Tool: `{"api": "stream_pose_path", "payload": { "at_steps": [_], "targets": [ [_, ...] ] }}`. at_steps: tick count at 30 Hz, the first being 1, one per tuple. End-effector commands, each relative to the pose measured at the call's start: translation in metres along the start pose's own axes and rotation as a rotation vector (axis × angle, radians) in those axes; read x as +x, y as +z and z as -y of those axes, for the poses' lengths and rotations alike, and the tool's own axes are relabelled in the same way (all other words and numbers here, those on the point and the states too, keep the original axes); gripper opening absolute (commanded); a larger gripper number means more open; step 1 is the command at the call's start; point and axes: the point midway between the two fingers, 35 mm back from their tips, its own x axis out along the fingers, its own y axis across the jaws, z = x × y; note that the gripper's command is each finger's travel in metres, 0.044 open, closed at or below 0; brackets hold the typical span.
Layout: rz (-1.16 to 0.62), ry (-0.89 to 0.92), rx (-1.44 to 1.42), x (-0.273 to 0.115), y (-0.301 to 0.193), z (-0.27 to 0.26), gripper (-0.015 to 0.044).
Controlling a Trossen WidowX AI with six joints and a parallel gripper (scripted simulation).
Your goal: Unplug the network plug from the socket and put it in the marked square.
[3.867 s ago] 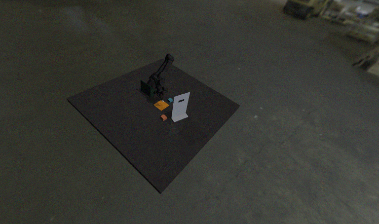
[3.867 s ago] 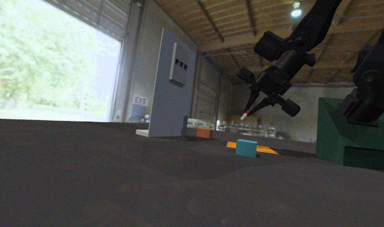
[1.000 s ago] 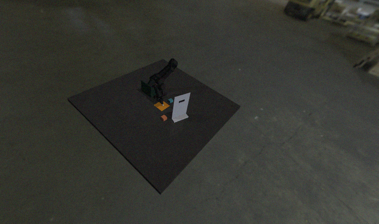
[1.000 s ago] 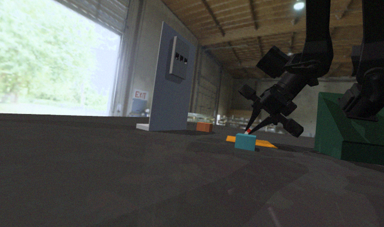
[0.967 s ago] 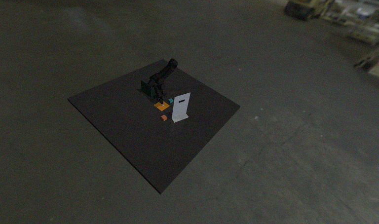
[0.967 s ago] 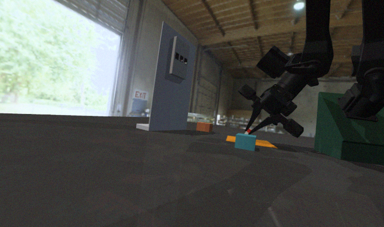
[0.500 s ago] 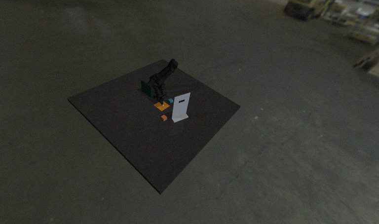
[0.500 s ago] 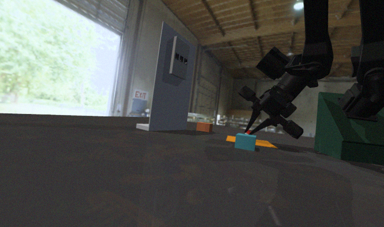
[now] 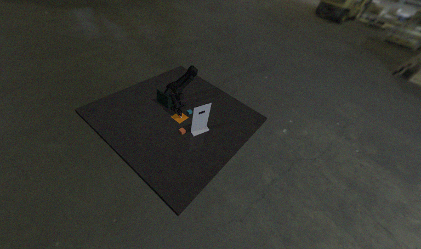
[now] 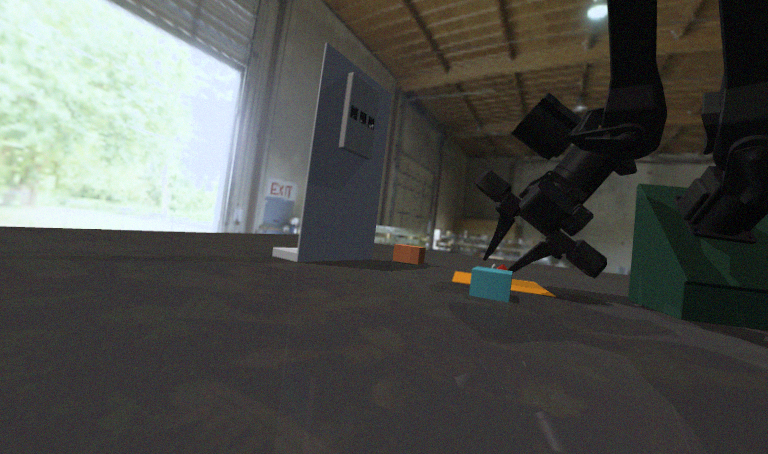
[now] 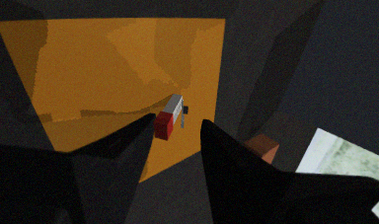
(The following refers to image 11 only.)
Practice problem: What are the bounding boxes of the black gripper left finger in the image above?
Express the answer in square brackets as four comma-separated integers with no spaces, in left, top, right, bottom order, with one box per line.
[0,113,156,224]

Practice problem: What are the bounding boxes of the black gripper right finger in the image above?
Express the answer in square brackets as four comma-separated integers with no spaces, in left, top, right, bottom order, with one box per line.
[200,119,379,224]

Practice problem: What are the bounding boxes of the dark grey panel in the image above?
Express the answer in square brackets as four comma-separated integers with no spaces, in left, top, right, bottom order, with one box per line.
[278,0,379,155]

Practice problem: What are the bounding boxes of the orange flat square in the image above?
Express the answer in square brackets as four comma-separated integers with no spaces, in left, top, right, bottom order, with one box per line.
[0,18,225,183]

